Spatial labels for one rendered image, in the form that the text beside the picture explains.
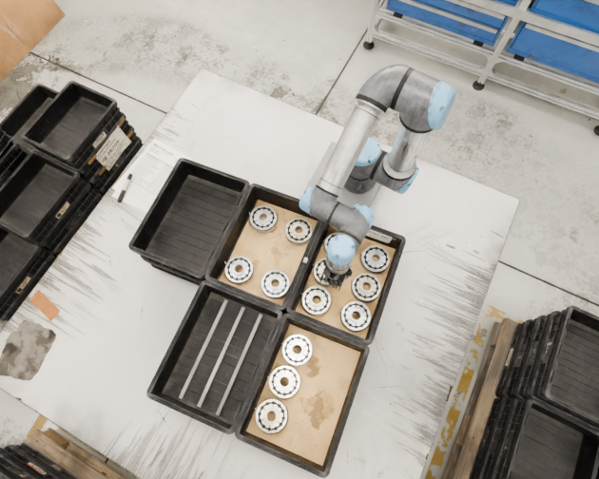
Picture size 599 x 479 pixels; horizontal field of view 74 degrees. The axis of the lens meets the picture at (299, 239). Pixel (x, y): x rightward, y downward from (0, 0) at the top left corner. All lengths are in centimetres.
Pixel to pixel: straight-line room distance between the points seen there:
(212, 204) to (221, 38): 196
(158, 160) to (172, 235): 45
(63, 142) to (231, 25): 161
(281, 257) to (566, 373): 127
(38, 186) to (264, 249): 143
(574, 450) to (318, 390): 118
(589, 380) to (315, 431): 119
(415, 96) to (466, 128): 184
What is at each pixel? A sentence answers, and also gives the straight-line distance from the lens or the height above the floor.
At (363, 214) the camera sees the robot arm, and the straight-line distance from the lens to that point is 116.
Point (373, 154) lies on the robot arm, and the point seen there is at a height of 100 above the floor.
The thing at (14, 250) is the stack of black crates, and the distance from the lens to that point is 259.
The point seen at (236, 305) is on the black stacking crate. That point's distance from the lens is 146.
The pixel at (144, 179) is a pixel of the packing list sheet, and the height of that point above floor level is 70.
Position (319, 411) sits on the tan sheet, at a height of 83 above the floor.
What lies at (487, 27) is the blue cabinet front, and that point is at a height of 44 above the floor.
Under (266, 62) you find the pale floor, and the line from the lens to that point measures 316.
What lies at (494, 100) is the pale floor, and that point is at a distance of 319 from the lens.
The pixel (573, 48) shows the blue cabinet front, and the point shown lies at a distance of 296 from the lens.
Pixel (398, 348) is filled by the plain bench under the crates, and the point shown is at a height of 70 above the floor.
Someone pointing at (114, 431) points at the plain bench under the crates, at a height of 70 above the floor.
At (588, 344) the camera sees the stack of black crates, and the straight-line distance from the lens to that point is 213.
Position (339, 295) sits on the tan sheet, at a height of 83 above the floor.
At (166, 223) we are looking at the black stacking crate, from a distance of 163.
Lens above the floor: 224
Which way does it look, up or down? 69 degrees down
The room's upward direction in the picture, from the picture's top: 2 degrees counter-clockwise
